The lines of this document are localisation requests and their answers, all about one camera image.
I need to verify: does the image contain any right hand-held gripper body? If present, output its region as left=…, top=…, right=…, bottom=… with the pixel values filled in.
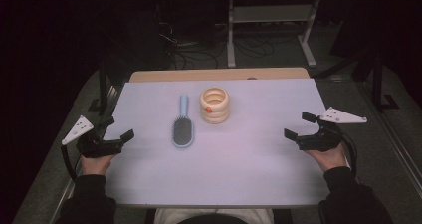
left=297, top=107, right=368, bottom=152

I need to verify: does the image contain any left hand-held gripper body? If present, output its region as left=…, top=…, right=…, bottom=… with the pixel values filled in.
left=61, top=114, right=123, bottom=159

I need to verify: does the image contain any light blue hairbrush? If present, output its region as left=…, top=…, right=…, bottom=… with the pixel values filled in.
left=171, top=95, right=195, bottom=149

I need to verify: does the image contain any cream ringed cup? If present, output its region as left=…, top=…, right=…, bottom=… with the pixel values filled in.
left=199, top=86, right=231, bottom=124

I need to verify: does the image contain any person's left hand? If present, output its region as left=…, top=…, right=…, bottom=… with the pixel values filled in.
left=80, top=153, right=117, bottom=177

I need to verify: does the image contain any person's right hand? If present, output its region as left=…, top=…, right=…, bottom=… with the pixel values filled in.
left=304, top=142, right=348, bottom=172

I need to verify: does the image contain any black metal stand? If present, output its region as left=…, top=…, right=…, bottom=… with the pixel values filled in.
left=351, top=51, right=401, bottom=112

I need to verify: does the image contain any white table mat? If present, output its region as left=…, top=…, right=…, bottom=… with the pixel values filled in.
left=105, top=78, right=331, bottom=208

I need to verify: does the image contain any wooden table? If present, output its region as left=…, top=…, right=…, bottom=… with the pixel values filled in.
left=128, top=67, right=311, bottom=84

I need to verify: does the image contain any white metal stand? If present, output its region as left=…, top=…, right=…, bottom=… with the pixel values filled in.
left=226, top=0, right=323, bottom=69

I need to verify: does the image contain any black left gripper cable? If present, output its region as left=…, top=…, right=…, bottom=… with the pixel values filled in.
left=60, top=143, right=81, bottom=182

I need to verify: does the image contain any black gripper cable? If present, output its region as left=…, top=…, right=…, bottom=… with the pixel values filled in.
left=60, top=143, right=81, bottom=182
left=336, top=130, right=359, bottom=179

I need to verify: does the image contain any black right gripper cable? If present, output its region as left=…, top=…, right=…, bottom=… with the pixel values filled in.
left=336, top=130, right=359, bottom=179

